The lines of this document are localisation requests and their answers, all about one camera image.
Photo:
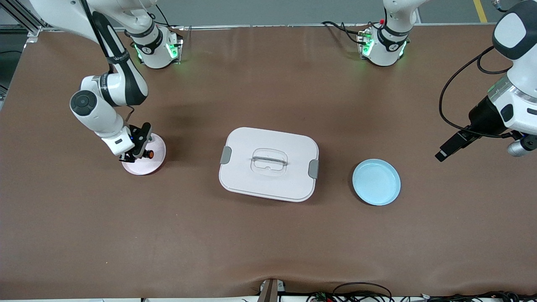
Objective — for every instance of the grey box latch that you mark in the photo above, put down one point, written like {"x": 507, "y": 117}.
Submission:
{"x": 313, "y": 169}
{"x": 225, "y": 155}

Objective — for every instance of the aluminium frame corner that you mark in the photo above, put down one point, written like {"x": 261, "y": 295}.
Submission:
{"x": 19, "y": 14}
{"x": 505, "y": 4}

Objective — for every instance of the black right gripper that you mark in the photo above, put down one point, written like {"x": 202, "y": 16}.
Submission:
{"x": 129, "y": 158}

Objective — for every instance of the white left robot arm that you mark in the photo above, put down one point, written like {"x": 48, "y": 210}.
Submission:
{"x": 384, "y": 46}

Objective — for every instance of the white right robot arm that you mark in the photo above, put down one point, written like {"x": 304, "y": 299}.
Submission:
{"x": 100, "y": 117}

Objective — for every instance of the orange push-button switch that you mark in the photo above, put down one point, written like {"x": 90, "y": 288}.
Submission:
{"x": 149, "y": 154}

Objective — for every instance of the white lidded storage box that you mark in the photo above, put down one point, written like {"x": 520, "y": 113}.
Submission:
{"x": 268, "y": 184}

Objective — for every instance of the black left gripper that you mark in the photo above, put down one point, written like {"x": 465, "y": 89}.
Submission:
{"x": 483, "y": 116}

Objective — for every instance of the light blue round plate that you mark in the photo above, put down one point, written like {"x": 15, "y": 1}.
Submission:
{"x": 375, "y": 184}

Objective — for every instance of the pink round plate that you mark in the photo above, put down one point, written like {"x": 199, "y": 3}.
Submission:
{"x": 147, "y": 167}

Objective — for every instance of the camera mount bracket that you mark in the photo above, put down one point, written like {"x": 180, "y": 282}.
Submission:
{"x": 268, "y": 291}

